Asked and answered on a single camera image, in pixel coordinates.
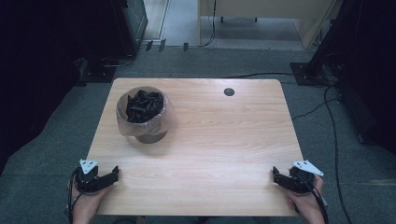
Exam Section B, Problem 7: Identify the beige wooden furniture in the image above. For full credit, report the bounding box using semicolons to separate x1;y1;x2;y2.
197;0;344;50

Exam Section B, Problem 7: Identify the person's right hand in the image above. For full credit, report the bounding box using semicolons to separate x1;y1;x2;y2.
286;175;327;217

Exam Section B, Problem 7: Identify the dark glass cabinet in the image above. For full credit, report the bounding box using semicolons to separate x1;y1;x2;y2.
111;0;149;58

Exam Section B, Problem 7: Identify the clear plastic bin liner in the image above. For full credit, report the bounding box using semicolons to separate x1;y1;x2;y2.
115;86;171;138

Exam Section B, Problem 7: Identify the black cable behind table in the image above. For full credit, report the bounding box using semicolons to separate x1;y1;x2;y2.
222;72;294;79

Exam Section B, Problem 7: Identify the hanging black cable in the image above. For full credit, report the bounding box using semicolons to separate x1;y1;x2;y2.
199;0;218;49

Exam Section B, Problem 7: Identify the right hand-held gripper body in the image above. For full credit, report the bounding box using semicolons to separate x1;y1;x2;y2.
288;159;325;194

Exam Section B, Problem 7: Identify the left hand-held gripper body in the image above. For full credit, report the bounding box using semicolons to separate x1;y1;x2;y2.
74;159;108;194

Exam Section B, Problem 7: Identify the long black floor cable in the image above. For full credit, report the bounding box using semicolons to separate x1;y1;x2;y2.
322;85;353;224

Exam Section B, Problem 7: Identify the person's left hand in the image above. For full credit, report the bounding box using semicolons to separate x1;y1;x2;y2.
70;182;110;217

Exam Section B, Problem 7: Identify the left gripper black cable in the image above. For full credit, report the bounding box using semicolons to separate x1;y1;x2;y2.
65;167;82;224

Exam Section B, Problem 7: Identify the thin black floor cable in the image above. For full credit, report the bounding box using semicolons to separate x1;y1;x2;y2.
291;96;341;120

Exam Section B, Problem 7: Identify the brown waste bin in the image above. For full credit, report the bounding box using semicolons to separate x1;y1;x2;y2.
115;86;171;145

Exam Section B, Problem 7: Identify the black plastic bag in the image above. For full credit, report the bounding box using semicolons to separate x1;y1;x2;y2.
125;90;165;124

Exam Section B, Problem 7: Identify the black stand base plate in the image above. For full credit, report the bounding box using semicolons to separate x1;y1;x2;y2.
78;58;118;84
290;61;332;87

